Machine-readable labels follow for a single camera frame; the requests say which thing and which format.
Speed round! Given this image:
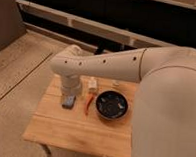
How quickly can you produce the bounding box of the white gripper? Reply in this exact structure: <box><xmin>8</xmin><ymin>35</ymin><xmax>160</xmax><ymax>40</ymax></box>
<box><xmin>60</xmin><ymin>75</ymin><xmax>82</xmax><ymax>96</ymax></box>

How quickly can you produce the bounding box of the white ceramic cup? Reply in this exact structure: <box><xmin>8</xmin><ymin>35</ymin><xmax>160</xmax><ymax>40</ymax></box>
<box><xmin>112</xmin><ymin>80</ymin><xmax>119</xmax><ymax>86</ymax></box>

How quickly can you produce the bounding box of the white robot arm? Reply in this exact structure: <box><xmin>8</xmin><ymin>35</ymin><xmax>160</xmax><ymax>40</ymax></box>
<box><xmin>50</xmin><ymin>44</ymin><xmax>196</xmax><ymax>157</ymax></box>

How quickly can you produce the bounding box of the dark ceramic bowl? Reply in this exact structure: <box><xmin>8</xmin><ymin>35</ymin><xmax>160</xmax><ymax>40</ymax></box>
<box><xmin>96</xmin><ymin>91</ymin><xmax>128</xmax><ymax>120</ymax></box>

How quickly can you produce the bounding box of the blue sponge block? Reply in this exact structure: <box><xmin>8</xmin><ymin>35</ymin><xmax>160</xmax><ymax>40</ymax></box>
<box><xmin>62</xmin><ymin>95</ymin><xmax>76</xmax><ymax>109</ymax></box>

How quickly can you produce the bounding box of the white small bottle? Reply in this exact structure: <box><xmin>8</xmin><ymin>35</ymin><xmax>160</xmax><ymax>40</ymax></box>
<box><xmin>88</xmin><ymin>77</ymin><xmax>97</xmax><ymax>92</ymax></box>

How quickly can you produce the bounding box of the wooden table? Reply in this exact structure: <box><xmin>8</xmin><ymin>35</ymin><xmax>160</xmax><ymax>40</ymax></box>
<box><xmin>23</xmin><ymin>74</ymin><xmax>138</xmax><ymax>157</ymax></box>

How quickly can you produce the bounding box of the black shelf rack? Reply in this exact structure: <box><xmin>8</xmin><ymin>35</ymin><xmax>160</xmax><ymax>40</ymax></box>
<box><xmin>6</xmin><ymin>0</ymin><xmax>196</xmax><ymax>73</ymax></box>

